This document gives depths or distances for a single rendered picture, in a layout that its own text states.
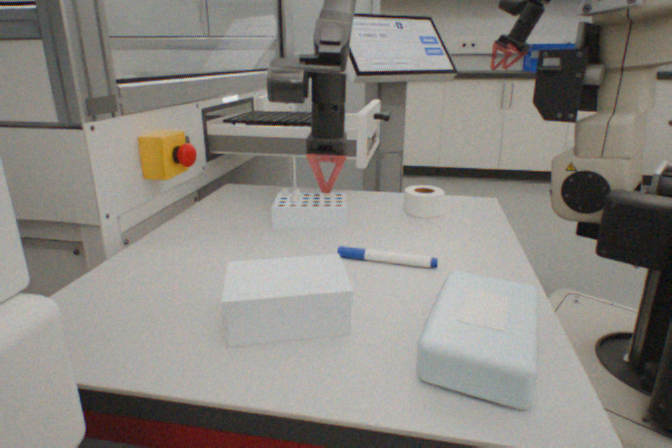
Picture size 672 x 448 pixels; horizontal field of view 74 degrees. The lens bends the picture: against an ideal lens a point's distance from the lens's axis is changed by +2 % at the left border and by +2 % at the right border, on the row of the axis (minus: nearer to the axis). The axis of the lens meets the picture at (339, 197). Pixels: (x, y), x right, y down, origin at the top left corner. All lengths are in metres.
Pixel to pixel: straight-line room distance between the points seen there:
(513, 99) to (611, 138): 2.85
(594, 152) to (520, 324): 0.78
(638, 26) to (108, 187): 1.06
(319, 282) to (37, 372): 0.26
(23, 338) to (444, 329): 0.30
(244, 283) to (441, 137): 3.57
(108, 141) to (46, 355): 0.47
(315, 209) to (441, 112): 3.27
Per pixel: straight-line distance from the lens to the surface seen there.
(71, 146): 0.71
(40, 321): 0.29
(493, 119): 3.98
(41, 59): 0.72
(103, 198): 0.72
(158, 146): 0.76
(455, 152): 3.99
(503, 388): 0.40
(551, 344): 0.51
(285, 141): 0.92
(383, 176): 2.02
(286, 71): 0.74
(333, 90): 0.72
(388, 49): 1.91
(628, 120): 1.16
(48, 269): 0.84
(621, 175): 1.17
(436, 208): 0.80
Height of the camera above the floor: 1.03
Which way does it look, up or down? 18 degrees down
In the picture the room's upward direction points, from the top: straight up
